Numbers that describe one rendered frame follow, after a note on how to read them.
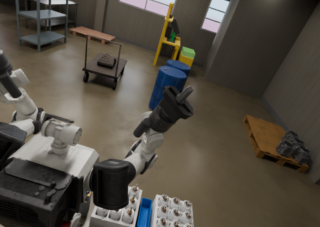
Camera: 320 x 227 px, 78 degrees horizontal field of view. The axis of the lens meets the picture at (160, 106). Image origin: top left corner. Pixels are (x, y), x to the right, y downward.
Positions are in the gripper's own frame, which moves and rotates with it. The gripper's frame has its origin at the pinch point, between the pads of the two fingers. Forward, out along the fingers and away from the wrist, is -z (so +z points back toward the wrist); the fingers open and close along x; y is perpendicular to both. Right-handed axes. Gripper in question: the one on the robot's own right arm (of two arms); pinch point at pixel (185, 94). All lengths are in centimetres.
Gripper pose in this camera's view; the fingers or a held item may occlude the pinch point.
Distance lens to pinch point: 62.3
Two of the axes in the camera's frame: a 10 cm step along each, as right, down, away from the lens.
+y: 6.4, -3.4, 6.9
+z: -4.7, 5.4, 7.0
